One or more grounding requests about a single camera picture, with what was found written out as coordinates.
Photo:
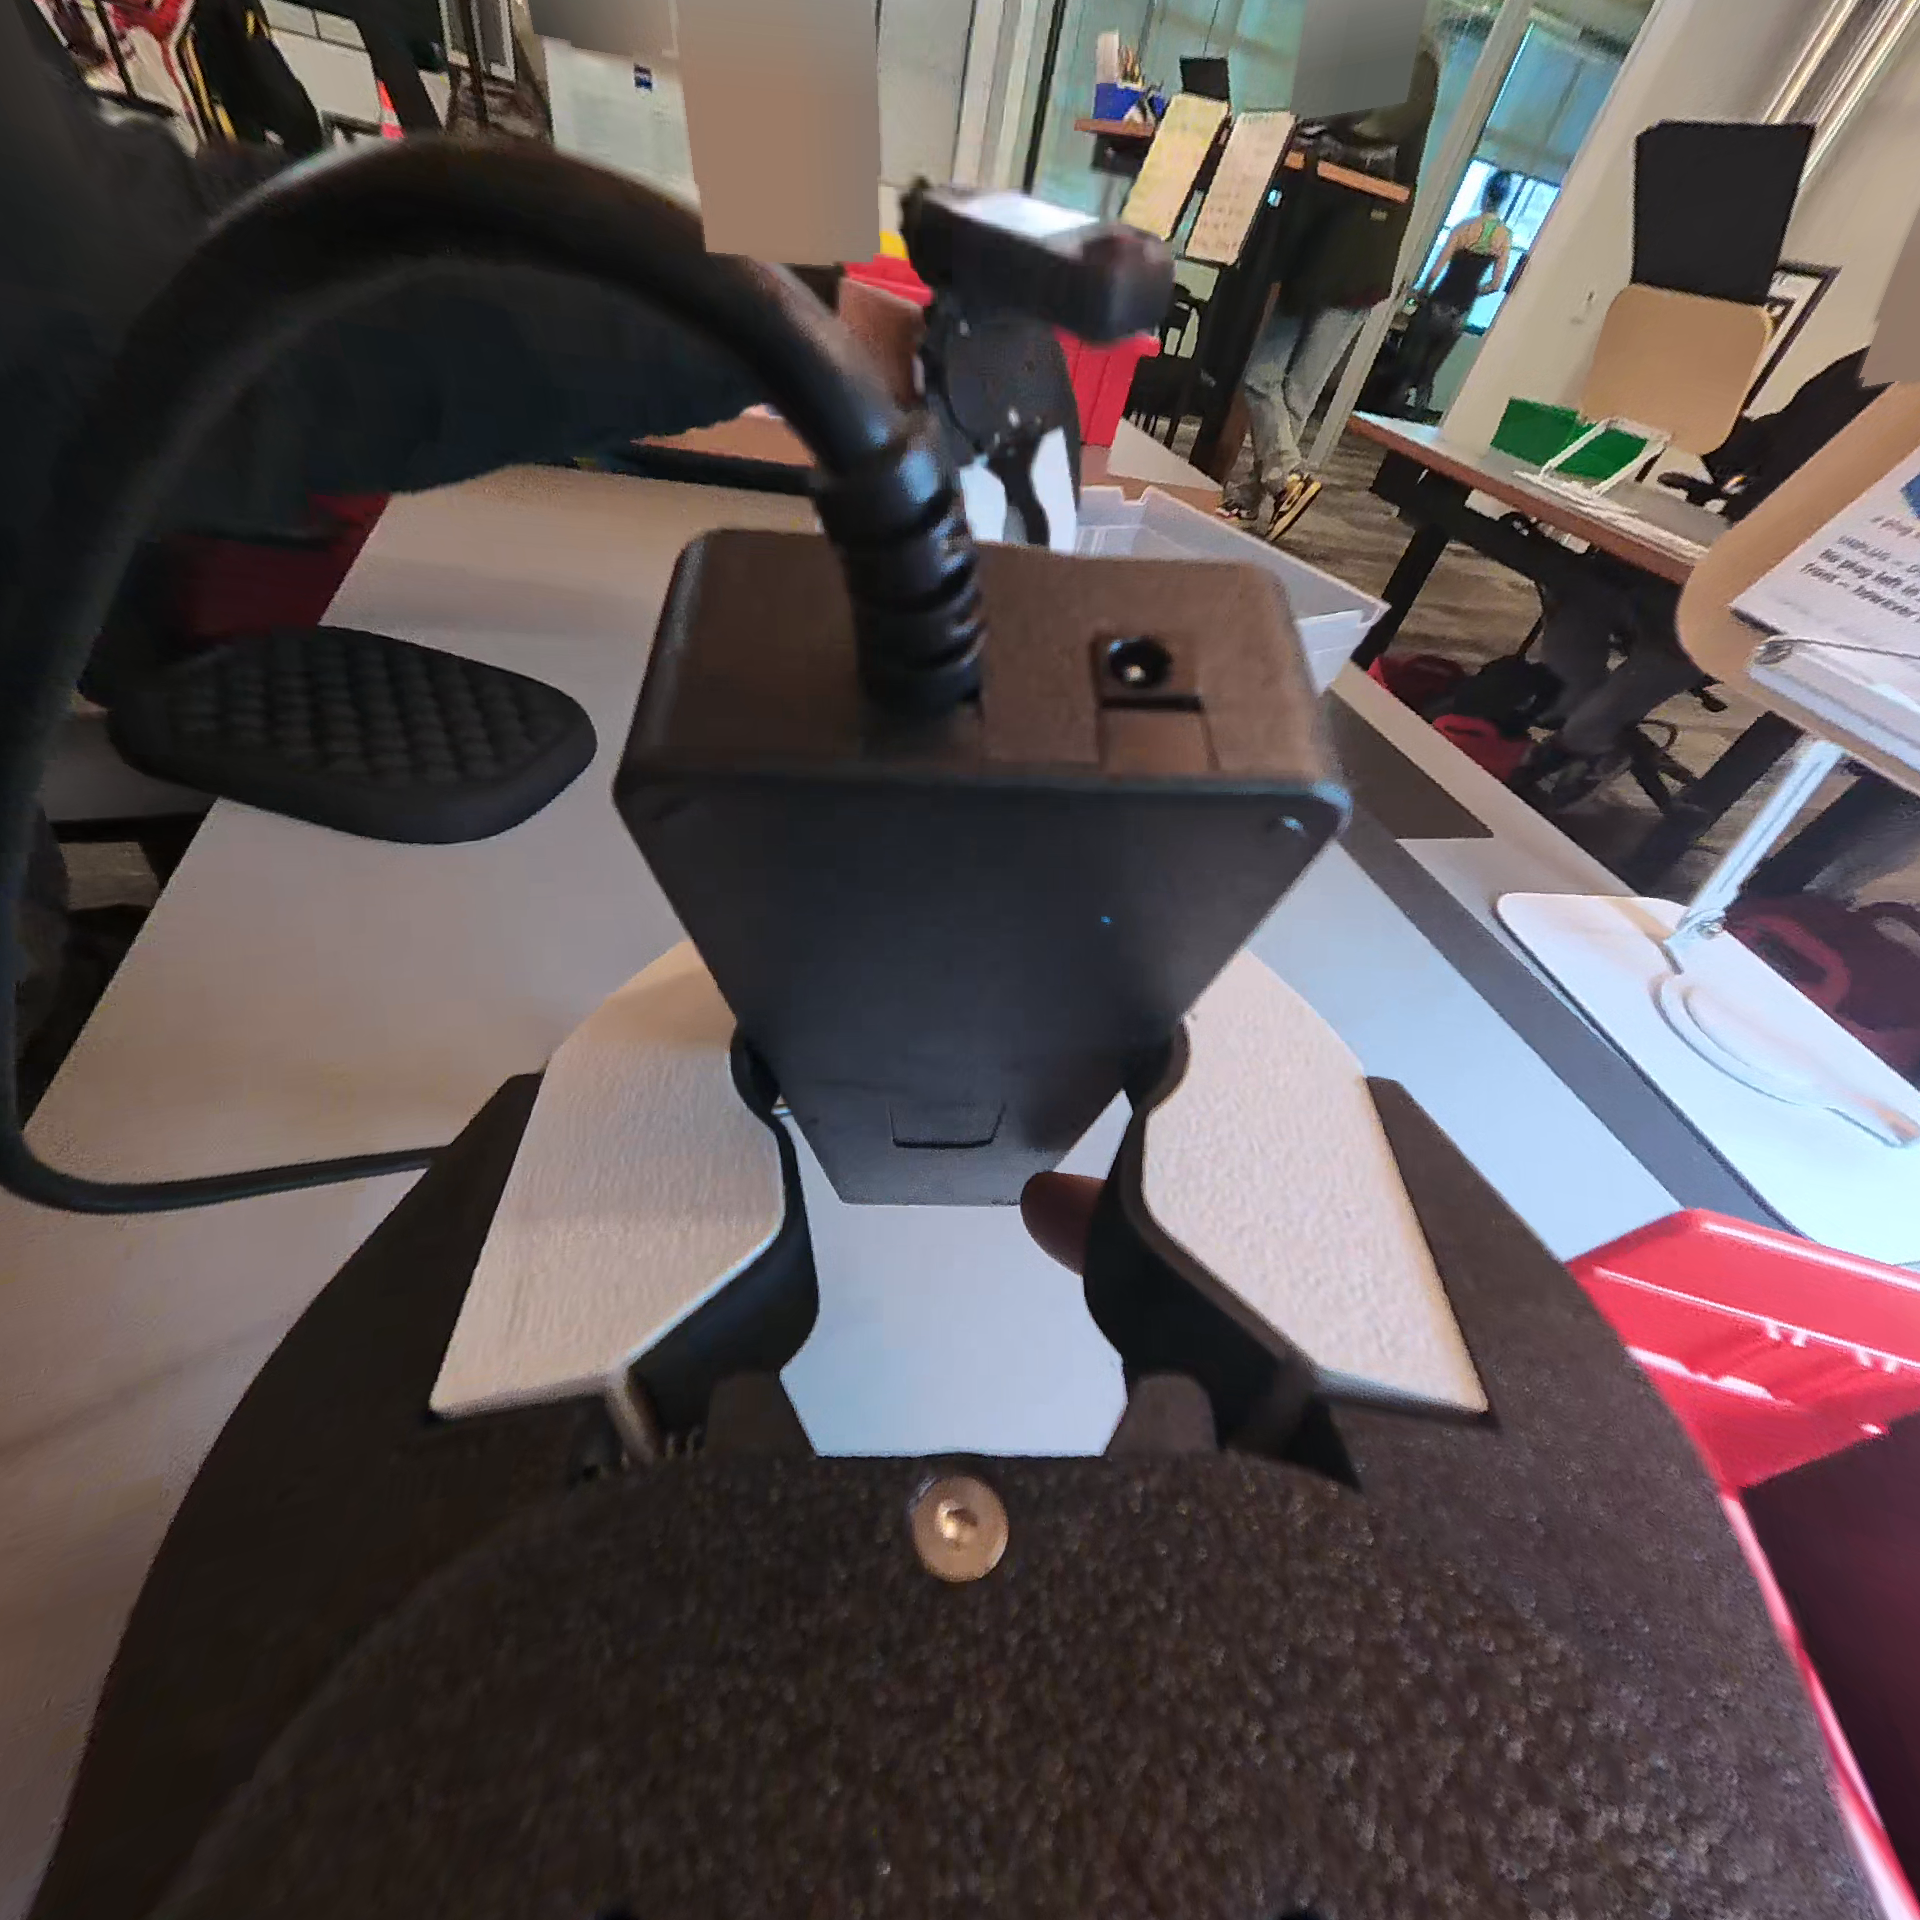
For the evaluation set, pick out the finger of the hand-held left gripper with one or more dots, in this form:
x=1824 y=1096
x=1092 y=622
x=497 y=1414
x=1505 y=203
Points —
x=1059 y=495
x=984 y=504

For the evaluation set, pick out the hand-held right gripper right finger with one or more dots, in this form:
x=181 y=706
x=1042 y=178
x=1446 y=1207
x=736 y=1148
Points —
x=1290 y=1202

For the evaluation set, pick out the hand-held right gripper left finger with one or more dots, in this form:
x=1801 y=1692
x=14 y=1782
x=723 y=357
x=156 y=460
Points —
x=628 y=1202

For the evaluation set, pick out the clear plastic bin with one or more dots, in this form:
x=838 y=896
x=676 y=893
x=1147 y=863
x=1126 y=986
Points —
x=1243 y=586

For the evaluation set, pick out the person's left forearm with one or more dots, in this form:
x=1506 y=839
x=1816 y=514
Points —
x=450 y=375

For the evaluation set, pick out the person's left hand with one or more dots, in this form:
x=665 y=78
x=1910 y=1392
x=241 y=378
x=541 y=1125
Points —
x=877 y=339

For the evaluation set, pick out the person's right hand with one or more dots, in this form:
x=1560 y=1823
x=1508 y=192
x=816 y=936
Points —
x=1065 y=1215

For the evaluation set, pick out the printed display board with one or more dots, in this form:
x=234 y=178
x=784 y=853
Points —
x=1178 y=165
x=1242 y=188

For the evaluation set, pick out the black tape strip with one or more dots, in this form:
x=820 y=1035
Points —
x=1499 y=960

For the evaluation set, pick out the red bag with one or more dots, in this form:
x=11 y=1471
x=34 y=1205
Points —
x=1464 y=722

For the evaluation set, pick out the green plastic bin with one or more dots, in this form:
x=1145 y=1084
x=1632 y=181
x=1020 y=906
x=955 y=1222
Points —
x=1545 y=434

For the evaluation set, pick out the wooden background table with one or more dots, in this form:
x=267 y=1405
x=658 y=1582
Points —
x=1576 y=511

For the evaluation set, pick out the black mesh pad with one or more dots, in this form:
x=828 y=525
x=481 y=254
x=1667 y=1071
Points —
x=360 y=735

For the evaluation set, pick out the orange traffic cone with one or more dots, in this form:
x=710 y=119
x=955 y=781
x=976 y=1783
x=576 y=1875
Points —
x=389 y=112

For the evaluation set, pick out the cardboard and black panel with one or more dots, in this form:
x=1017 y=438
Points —
x=1693 y=300

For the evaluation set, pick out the black bin divider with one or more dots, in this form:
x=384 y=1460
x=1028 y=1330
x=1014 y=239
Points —
x=1845 y=1621

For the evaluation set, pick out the instruction sheet on stand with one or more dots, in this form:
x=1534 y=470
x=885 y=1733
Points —
x=1798 y=570

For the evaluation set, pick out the person's black jacket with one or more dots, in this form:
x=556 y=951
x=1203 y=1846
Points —
x=76 y=375

